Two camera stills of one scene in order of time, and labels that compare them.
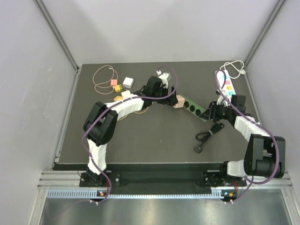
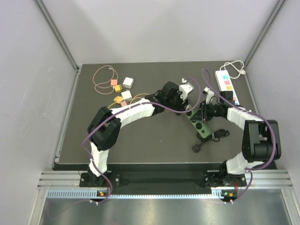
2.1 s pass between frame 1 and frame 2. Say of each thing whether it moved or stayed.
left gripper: moved
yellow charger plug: stayed
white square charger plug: stayed
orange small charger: stayed
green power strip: moved
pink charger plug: stayed
